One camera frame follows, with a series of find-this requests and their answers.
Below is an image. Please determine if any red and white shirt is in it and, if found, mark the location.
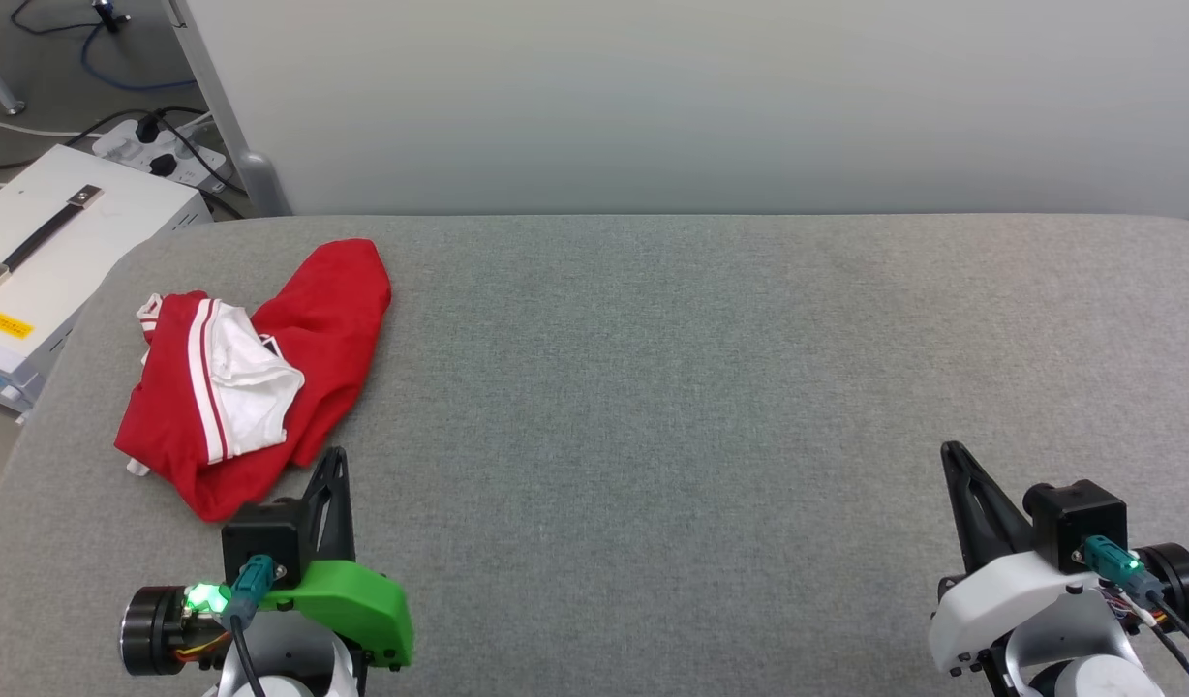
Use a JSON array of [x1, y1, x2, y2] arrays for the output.
[[114, 238, 393, 523]]

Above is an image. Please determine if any white floor cable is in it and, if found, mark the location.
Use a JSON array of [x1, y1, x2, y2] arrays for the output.
[[0, 114, 107, 141]]

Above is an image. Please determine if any white equipment box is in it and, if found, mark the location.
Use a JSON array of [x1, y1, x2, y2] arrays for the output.
[[0, 145, 214, 415]]

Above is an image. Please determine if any blue floor cable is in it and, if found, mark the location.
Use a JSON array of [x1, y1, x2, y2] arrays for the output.
[[79, 19, 200, 96]]

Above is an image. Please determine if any black box handle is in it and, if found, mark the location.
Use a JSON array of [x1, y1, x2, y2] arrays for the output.
[[0, 185, 105, 295]]

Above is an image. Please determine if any white power strip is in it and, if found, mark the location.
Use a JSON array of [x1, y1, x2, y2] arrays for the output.
[[91, 114, 229, 195]]

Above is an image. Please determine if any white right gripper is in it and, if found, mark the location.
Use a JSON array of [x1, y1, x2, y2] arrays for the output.
[[929, 441, 1189, 679]]

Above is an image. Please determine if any grey metal frame post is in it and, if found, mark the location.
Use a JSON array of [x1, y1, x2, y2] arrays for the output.
[[164, 0, 293, 217]]

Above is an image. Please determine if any black power cable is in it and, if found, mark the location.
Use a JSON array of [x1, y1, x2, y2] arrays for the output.
[[0, 105, 249, 222]]

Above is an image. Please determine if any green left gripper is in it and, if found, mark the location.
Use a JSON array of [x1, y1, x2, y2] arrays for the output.
[[120, 446, 414, 677]]

